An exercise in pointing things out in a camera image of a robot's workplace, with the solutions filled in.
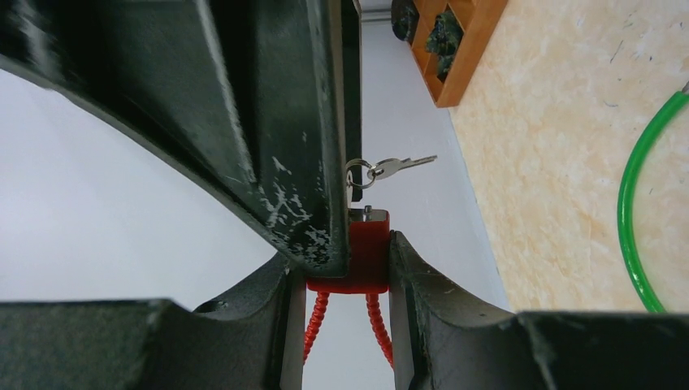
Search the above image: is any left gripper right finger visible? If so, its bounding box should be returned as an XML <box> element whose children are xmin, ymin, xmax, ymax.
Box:
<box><xmin>389</xmin><ymin>232</ymin><xmax>688</xmax><ymax>389</ymax></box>

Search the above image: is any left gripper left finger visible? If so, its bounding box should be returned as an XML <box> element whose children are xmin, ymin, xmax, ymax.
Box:
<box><xmin>1</xmin><ymin>255</ymin><xmax>306</xmax><ymax>389</ymax></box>

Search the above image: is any orange wooden compartment tray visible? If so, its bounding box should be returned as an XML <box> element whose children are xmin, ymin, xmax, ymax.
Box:
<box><xmin>408</xmin><ymin>0</ymin><xmax>508</xmax><ymax>108</ymax></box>

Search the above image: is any green cable lock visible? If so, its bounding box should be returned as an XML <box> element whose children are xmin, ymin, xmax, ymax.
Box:
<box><xmin>617</xmin><ymin>85</ymin><xmax>688</xmax><ymax>313</ymax></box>

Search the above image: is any dark green flower right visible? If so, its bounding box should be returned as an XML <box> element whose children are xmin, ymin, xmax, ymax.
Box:
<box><xmin>426</xmin><ymin>8</ymin><xmax>464</xmax><ymax>82</ymax></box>

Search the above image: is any silver key pair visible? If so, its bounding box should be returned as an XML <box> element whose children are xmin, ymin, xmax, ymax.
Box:
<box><xmin>345</xmin><ymin>155</ymin><xmax>438</xmax><ymax>205</ymax></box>

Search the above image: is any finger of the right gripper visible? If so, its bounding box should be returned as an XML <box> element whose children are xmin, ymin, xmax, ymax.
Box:
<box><xmin>341</xmin><ymin>0</ymin><xmax>364</xmax><ymax>203</ymax></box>
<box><xmin>1</xmin><ymin>1</ymin><xmax>350</xmax><ymax>277</ymax></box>

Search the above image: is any dark green flower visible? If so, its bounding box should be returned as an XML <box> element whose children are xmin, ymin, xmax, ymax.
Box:
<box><xmin>426</xmin><ymin>8</ymin><xmax>464</xmax><ymax>82</ymax></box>
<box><xmin>391</xmin><ymin>0</ymin><xmax>419</xmax><ymax>43</ymax></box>

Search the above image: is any red cable padlock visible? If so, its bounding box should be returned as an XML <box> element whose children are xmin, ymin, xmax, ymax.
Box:
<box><xmin>303</xmin><ymin>206</ymin><xmax>393</xmax><ymax>365</ymax></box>

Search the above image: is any dark green flower left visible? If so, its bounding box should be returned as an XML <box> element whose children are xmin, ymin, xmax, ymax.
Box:
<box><xmin>391</xmin><ymin>0</ymin><xmax>419</xmax><ymax>43</ymax></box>

